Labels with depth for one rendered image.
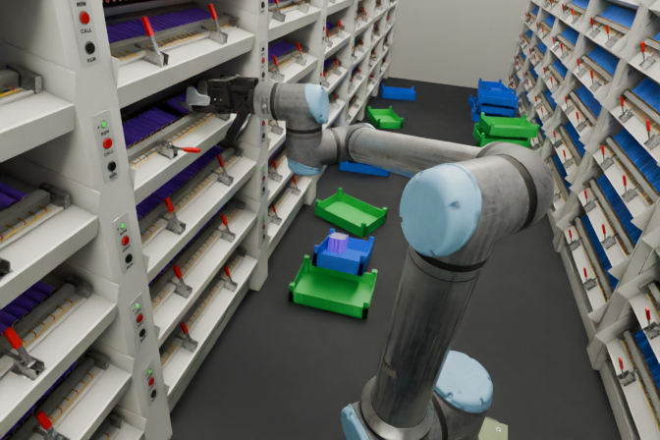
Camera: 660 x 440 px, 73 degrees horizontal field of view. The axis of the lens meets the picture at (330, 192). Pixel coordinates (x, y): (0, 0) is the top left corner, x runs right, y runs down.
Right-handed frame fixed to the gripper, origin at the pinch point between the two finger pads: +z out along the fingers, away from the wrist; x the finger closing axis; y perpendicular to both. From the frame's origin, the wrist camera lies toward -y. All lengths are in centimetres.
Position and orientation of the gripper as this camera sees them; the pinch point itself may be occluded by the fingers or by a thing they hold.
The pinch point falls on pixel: (187, 103)
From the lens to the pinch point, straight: 123.1
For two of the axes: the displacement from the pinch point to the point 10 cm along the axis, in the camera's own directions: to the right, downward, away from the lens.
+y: -0.1, -8.9, -4.6
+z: -9.7, -1.0, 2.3
